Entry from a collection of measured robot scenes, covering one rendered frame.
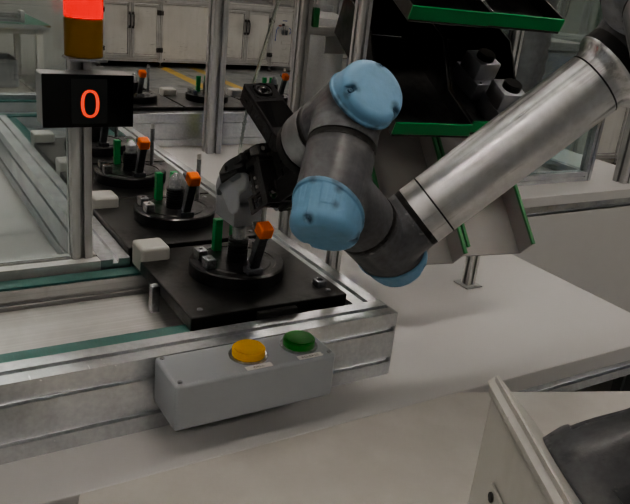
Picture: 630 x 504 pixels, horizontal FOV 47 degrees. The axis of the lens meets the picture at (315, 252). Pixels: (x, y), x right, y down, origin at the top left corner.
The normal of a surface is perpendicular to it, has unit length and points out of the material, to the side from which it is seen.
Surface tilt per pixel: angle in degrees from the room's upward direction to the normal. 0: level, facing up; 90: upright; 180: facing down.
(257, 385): 90
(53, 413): 90
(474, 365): 0
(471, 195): 93
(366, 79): 54
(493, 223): 45
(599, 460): 29
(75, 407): 90
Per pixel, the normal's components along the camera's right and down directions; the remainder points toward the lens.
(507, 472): -0.99, -0.07
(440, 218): 0.14, 0.41
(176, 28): 0.50, 0.36
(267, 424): 0.11, -0.93
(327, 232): -0.19, 0.90
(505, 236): 0.33, -0.40
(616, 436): -0.33, -0.83
